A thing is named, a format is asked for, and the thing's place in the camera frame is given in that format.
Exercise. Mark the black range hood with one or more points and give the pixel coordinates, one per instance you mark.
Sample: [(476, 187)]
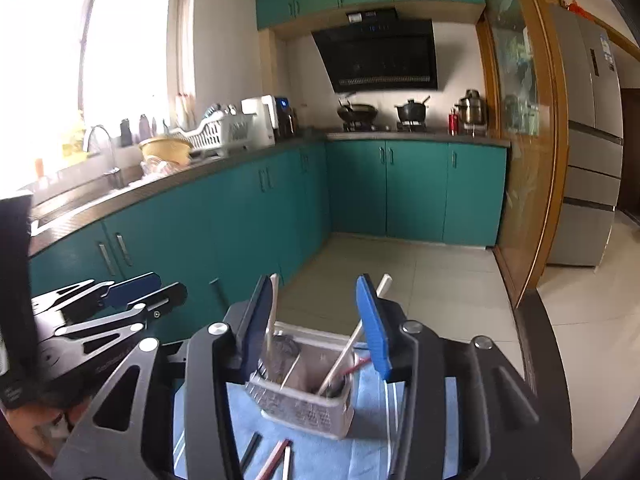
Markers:
[(379, 52)]

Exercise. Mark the black chopstick left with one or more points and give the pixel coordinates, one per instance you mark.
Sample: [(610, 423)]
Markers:
[(250, 451)]

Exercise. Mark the steel stock pot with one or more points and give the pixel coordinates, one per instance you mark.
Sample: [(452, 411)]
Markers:
[(471, 108)]

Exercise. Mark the white kitchen appliance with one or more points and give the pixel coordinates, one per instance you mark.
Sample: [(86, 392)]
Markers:
[(263, 120)]

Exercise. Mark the dark kettle appliance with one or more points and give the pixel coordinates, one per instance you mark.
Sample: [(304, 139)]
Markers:
[(286, 118)]

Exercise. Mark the white plastic utensil basket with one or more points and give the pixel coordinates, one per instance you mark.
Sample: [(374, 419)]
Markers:
[(303, 358)]

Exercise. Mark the wooden glass door frame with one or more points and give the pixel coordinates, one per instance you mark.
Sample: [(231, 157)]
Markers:
[(527, 102)]

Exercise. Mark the red handled spoon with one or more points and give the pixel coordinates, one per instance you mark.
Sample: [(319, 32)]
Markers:
[(357, 366)]

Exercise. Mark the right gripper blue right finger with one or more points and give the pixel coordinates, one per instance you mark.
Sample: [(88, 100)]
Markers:
[(391, 347)]

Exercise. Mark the black cooking pot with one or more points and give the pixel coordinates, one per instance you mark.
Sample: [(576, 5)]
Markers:
[(412, 111)]

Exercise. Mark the yellow bowl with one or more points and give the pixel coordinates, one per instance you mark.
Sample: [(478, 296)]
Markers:
[(167, 148)]

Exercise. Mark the silver refrigerator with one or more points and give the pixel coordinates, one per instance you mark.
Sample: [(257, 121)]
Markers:
[(595, 141)]

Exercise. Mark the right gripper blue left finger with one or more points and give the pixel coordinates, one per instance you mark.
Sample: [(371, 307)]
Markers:
[(247, 321)]

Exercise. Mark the white chopstick in basket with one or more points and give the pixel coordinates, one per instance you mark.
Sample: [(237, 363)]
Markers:
[(275, 283)]

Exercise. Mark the teal lower kitchen cabinets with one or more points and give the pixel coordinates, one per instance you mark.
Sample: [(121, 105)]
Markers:
[(218, 234)]

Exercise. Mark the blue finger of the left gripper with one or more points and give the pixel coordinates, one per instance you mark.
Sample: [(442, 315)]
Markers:
[(119, 295), (162, 300)]

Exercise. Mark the left hand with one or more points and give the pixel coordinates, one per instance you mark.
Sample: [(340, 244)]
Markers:
[(43, 429)]

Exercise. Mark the black wok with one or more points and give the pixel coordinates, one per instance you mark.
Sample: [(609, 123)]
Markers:
[(352, 113)]

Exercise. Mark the red thermos bottle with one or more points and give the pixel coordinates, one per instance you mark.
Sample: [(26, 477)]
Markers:
[(453, 122)]

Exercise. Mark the white dish rack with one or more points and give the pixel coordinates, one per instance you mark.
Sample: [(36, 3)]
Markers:
[(217, 132)]

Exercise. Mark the red white chopstick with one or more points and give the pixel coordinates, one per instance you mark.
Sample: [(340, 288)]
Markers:
[(273, 460)]

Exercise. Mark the chrome sink faucet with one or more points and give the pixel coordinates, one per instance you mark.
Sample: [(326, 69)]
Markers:
[(106, 147)]

